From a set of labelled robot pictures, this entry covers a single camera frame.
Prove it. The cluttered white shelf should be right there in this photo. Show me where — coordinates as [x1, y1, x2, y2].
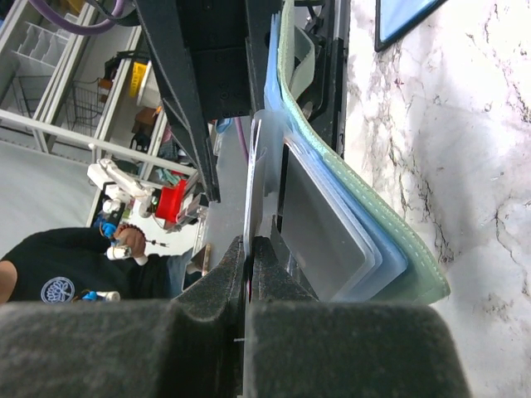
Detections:
[1, 1, 195, 231]

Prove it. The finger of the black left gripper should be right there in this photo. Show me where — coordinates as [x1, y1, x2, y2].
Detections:
[178, 0, 282, 120]
[134, 1, 220, 202]

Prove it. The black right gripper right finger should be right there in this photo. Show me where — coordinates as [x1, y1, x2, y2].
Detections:
[246, 237, 470, 397]

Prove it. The person in black shirt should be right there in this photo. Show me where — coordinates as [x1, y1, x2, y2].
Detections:
[1, 227, 202, 304]

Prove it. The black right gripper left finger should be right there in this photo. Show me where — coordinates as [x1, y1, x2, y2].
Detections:
[1, 238, 244, 397]

